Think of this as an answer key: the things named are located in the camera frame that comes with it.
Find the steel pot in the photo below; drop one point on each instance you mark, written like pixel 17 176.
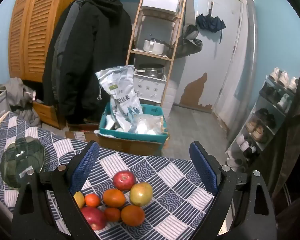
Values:
pixel 152 70

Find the grey metal pipe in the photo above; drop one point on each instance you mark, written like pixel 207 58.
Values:
pixel 250 42

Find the clear glass bowl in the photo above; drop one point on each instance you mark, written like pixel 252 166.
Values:
pixel 20 155

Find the clear plastic bag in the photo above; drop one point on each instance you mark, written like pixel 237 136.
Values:
pixel 150 123

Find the large orange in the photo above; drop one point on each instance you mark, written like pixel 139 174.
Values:
pixel 114 198
pixel 133 215

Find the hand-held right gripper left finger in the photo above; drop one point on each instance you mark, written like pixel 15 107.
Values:
pixel 85 166

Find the dark blue folded umbrella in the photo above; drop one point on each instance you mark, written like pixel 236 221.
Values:
pixel 210 22

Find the white storage bin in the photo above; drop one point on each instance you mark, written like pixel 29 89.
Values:
pixel 160 3

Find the green yellow mango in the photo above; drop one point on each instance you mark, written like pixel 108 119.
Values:
pixel 141 194

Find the shoe rack with shoes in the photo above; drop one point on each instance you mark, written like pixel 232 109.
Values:
pixel 282 78

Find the white door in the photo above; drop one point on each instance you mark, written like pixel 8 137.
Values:
pixel 215 67

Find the grey clothing pile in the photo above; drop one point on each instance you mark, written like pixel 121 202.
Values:
pixel 20 92

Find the white perforated basket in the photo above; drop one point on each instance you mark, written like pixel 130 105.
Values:
pixel 148 87

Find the wooden louvre wardrobe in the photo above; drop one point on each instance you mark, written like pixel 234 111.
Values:
pixel 35 30

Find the red apple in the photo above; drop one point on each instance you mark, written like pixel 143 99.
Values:
pixel 93 218
pixel 124 180

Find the white printed rice bag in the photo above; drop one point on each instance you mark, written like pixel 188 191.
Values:
pixel 120 92

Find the grey hanging cloth bag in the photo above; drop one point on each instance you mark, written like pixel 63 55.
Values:
pixel 190 40

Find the teal storage box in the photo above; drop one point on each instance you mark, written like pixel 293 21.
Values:
pixel 130 135

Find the flat cardboard box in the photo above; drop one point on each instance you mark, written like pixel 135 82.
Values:
pixel 77 135

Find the dark brown curtain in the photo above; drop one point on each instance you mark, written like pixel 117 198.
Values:
pixel 295 142

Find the grey storage bag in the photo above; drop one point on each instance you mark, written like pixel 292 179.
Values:
pixel 0 105

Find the wooden shelf rack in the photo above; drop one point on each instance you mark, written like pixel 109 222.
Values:
pixel 133 38

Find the dark grey jacket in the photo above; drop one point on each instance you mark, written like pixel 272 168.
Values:
pixel 58 55

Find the yellow lemon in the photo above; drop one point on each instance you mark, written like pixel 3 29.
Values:
pixel 79 200

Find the small tangerine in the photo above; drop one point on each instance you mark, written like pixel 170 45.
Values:
pixel 112 214
pixel 92 200

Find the white cooking pot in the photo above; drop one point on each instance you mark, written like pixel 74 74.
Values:
pixel 153 47

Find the navy white patterned tablecloth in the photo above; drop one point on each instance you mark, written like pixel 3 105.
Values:
pixel 165 180

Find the brown cardboard box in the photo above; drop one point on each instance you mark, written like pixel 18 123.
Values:
pixel 130 147

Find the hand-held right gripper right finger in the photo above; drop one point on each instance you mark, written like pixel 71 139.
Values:
pixel 205 166

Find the black hooded coat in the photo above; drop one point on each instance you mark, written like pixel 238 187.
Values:
pixel 95 55

